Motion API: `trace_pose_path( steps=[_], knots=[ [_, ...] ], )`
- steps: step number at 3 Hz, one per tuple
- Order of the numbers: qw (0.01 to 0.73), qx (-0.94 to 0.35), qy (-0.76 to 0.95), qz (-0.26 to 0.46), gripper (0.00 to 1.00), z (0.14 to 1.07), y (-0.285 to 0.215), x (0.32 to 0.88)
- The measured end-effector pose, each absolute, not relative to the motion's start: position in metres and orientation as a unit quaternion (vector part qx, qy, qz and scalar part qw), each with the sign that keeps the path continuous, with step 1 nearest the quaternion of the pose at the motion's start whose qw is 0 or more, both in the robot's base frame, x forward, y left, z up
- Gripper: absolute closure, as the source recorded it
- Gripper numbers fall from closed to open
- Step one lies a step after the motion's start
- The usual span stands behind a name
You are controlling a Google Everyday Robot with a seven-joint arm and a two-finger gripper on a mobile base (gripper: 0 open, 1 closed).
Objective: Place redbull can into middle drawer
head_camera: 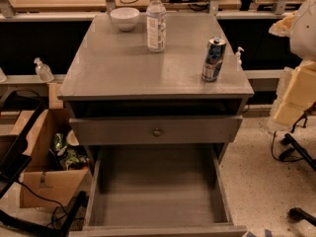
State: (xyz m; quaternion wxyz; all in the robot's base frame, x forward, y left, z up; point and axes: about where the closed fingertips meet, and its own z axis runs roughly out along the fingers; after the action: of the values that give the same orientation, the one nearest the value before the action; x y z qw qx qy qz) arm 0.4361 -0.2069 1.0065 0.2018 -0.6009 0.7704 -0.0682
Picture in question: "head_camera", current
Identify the clear pump bottle left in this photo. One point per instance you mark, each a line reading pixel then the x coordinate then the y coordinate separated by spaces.
pixel 43 71

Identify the grey closed upper drawer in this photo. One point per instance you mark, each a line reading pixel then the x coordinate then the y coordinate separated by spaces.
pixel 126 131

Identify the red bull can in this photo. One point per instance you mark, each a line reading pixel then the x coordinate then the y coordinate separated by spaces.
pixel 213 58

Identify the black stand base right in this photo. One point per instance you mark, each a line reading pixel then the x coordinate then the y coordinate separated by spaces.
pixel 297 213

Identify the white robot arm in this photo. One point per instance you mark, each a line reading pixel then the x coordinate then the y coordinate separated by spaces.
pixel 299 94

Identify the white ceramic bowl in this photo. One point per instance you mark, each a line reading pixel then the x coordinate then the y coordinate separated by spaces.
pixel 125 18

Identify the grey open lower drawer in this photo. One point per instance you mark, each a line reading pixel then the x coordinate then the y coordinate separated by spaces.
pixel 158 191

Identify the grey drawer cabinet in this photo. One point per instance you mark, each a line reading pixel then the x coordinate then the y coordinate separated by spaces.
pixel 115 76

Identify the open cardboard box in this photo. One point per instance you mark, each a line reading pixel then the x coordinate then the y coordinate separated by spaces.
pixel 45 185

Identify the clear plastic water bottle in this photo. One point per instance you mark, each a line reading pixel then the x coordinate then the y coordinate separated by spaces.
pixel 156 26

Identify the small white pump bottle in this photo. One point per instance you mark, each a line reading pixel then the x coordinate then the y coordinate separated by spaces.
pixel 238 53

